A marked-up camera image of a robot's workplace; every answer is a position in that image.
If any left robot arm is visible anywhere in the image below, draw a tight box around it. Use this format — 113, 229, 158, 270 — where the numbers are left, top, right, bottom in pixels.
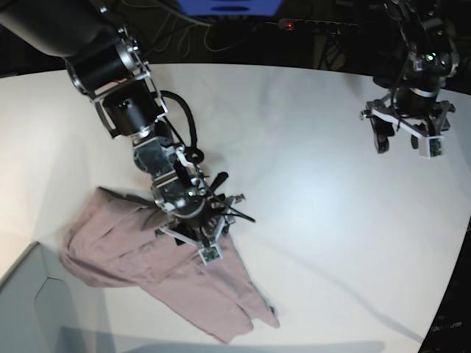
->
361, 1, 459, 159

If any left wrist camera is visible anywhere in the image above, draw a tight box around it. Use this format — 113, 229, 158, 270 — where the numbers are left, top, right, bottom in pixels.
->
418, 136, 444, 159

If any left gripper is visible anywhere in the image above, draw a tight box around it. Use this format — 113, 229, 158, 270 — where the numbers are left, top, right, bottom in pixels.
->
360, 88, 456, 154

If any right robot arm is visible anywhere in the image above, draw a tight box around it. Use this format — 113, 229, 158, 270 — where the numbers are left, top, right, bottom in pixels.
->
1, 1, 239, 262

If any pink t-shirt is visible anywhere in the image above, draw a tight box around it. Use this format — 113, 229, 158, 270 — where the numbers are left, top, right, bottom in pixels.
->
59, 188, 280, 344

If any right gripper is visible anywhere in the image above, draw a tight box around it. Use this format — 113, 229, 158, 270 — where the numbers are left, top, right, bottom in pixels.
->
156, 194, 246, 254

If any blue plastic bin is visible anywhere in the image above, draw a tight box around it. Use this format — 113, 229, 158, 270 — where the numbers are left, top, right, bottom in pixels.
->
177, 0, 283, 16

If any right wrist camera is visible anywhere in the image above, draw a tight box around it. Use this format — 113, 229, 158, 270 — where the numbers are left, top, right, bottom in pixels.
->
198, 243, 224, 265

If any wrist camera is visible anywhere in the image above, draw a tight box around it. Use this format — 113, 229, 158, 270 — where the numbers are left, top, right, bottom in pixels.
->
418, 136, 444, 159
198, 243, 224, 265

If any grey cardboard box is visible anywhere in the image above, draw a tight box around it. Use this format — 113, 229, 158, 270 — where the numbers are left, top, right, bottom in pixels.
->
1, 242, 116, 352

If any black power strip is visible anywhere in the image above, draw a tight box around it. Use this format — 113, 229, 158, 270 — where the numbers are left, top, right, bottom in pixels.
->
276, 18, 359, 35

